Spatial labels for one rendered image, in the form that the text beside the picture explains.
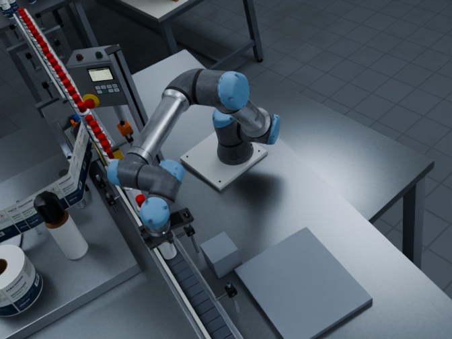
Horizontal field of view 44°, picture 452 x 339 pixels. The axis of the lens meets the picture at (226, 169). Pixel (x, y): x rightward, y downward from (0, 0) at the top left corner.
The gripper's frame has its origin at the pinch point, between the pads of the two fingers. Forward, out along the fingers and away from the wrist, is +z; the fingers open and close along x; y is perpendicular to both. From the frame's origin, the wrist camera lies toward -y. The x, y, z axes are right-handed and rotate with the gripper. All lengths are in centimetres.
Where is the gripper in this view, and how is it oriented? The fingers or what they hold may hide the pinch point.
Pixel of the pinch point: (167, 235)
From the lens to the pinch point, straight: 183.7
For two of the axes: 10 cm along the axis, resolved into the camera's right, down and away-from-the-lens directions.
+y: -8.6, 4.7, -2.1
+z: -0.5, 3.3, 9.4
